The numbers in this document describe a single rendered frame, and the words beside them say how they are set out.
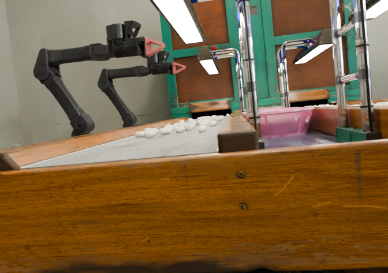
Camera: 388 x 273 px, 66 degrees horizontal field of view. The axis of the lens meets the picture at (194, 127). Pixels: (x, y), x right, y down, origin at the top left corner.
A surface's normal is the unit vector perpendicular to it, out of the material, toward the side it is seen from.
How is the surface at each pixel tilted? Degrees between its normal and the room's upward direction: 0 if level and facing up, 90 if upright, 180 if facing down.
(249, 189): 90
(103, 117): 90
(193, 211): 90
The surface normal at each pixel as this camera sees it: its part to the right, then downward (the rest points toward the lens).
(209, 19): -0.14, 0.07
